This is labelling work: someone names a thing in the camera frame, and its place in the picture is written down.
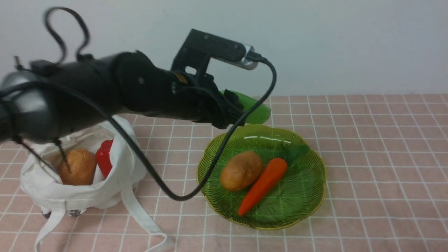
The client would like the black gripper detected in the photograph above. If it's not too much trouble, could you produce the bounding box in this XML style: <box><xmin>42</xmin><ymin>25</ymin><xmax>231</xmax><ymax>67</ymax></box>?
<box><xmin>171</xmin><ymin>71</ymin><xmax>244</xmax><ymax>129</ymax></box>

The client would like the green cucumber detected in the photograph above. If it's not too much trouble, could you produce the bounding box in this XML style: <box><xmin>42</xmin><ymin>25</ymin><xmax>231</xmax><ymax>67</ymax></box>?
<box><xmin>221</xmin><ymin>90</ymin><xmax>271</xmax><ymax>124</ymax></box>

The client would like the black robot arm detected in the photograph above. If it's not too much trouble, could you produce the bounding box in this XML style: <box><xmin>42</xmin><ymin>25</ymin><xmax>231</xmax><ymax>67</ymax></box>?
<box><xmin>1</xmin><ymin>51</ymin><xmax>244</xmax><ymax>144</ymax></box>

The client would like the brown potato in bag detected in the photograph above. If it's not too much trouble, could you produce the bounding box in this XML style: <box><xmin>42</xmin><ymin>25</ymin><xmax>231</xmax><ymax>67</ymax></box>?
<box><xmin>57</xmin><ymin>148</ymin><xmax>97</xmax><ymax>186</ymax></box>

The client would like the white cloth tote bag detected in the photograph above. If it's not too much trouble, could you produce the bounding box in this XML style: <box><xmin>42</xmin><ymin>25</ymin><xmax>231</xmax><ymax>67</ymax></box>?
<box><xmin>20</xmin><ymin>122</ymin><xmax>174</xmax><ymax>252</ymax></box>

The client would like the brown potato on plate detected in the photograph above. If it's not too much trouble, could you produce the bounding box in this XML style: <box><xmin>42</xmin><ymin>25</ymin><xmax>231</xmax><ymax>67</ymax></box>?
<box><xmin>220</xmin><ymin>150</ymin><xmax>264</xmax><ymax>191</ymax></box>

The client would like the orange carrot with leaves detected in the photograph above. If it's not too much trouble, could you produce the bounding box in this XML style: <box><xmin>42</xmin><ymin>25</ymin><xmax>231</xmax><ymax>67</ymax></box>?
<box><xmin>237</xmin><ymin>145</ymin><xmax>309</xmax><ymax>216</ymax></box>

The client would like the green transparent plastic plate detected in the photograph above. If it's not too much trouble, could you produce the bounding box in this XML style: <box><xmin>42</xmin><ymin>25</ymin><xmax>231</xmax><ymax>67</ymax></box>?
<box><xmin>202</xmin><ymin>124</ymin><xmax>327</xmax><ymax>230</ymax></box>

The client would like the red bell pepper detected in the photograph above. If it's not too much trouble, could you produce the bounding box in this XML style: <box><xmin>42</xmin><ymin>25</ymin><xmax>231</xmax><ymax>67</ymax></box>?
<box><xmin>96</xmin><ymin>139</ymin><xmax>113</xmax><ymax>178</ymax></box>

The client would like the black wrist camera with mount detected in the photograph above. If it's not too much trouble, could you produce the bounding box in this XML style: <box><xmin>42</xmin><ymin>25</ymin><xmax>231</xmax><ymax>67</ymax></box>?
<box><xmin>171</xmin><ymin>29</ymin><xmax>258</xmax><ymax>77</ymax></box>

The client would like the black camera cable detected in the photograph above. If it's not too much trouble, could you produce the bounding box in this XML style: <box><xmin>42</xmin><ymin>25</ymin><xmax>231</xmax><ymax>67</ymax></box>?
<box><xmin>0</xmin><ymin>7</ymin><xmax>278</xmax><ymax>202</ymax></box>

